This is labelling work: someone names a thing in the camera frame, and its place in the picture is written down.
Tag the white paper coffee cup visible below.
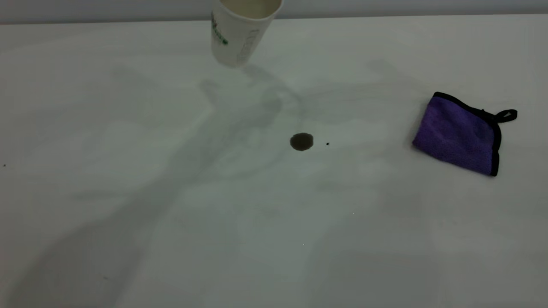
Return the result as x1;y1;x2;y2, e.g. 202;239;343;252
211;0;284;68

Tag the purple cloth with black trim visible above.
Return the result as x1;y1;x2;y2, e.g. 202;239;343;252
412;92;518;177

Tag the brown coffee spill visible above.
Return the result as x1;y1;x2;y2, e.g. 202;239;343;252
290;133;314;151

